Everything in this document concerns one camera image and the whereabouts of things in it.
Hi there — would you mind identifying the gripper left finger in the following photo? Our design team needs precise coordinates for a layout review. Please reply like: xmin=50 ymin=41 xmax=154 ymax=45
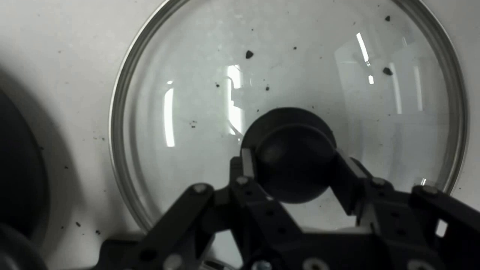
xmin=124 ymin=148 xmax=305 ymax=270

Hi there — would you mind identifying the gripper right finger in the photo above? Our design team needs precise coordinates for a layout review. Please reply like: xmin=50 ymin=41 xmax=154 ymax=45
xmin=329 ymin=148 xmax=480 ymax=270

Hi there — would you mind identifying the glass lid with black knob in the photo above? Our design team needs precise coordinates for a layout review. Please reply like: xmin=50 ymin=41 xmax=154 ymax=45
xmin=108 ymin=0 xmax=469 ymax=270

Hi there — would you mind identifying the black pot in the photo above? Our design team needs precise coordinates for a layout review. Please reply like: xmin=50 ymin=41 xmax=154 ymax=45
xmin=0 ymin=85 xmax=51 ymax=270

